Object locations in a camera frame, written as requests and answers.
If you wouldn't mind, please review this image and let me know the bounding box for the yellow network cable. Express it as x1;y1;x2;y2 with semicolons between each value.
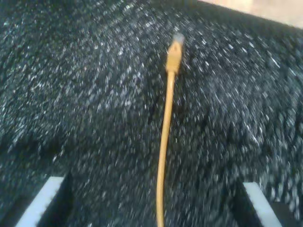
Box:
154;32;186;227

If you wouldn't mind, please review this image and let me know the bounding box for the black bubble wrap mat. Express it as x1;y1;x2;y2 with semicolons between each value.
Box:
0;0;303;227

